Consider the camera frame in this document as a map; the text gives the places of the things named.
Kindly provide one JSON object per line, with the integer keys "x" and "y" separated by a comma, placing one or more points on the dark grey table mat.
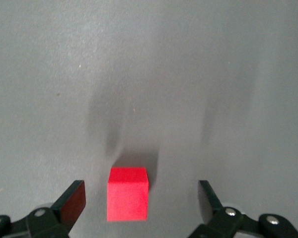
{"x": 149, "y": 74}

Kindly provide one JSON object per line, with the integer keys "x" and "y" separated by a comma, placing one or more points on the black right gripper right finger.
{"x": 213, "y": 203}

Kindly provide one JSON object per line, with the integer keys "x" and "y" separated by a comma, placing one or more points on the small red cube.
{"x": 127, "y": 198}

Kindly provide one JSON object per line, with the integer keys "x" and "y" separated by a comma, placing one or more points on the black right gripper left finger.
{"x": 69, "y": 205}

